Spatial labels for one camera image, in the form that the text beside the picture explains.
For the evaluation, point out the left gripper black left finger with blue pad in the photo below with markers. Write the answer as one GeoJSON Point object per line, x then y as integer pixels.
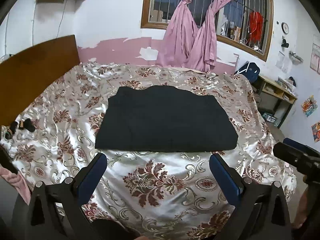
{"type": "Point", "coordinates": [43, 220]}

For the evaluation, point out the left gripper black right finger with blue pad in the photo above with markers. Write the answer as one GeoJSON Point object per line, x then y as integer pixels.
{"type": "Point", "coordinates": [260, 212]}

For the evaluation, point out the black garment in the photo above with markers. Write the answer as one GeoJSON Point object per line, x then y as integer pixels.
{"type": "Point", "coordinates": [165, 119]}

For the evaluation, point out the pink towel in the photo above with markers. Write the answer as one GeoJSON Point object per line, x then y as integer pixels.
{"type": "Point", "coordinates": [17, 181]}

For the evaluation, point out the wooden shelf unit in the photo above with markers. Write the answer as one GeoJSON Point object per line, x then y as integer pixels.
{"type": "Point", "coordinates": [274, 99]}

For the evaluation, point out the black items on bed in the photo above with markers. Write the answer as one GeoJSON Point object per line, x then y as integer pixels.
{"type": "Point", "coordinates": [21, 125]}

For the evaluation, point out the floral satin bedspread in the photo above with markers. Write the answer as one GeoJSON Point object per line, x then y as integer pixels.
{"type": "Point", "coordinates": [159, 195]}

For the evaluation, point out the navy blue backpack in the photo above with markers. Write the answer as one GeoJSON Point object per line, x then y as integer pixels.
{"type": "Point", "coordinates": [250, 71]}

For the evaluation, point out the red hanging garment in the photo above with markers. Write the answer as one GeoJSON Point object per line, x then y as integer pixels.
{"type": "Point", "coordinates": [255, 26]}

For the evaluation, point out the wooden headboard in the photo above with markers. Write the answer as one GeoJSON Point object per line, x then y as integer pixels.
{"type": "Point", "coordinates": [27, 74]}

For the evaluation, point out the wooden framed window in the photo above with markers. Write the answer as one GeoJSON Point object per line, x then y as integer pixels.
{"type": "Point", "coordinates": [244, 24]}

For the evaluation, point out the pink curtain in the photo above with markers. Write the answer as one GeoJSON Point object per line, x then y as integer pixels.
{"type": "Point", "coordinates": [184, 44]}

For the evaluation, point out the colourful wall poster lower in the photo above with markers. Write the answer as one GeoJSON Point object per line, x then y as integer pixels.
{"type": "Point", "coordinates": [316, 131]}

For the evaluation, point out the colourful wall poster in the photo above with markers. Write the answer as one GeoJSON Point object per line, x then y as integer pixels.
{"type": "Point", "coordinates": [309, 106]}
{"type": "Point", "coordinates": [316, 131]}

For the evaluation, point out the colourful wall poster upper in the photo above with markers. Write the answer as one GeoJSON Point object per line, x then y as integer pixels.
{"type": "Point", "coordinates": [309, 106]}

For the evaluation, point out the wall calendar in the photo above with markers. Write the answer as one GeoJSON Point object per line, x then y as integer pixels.
{"type": "Point", "coordinates": [315, 58]}

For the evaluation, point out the round wall clock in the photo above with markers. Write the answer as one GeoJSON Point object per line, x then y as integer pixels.
{"type": "Point", "coordinates": [285, 28]}

